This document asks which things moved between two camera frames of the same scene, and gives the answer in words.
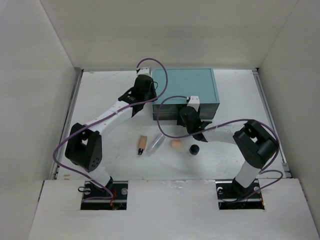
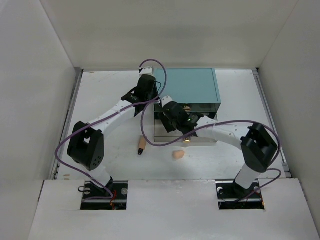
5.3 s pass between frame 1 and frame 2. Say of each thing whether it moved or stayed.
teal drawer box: stayed
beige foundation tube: stayed
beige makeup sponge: moved
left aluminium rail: stayed
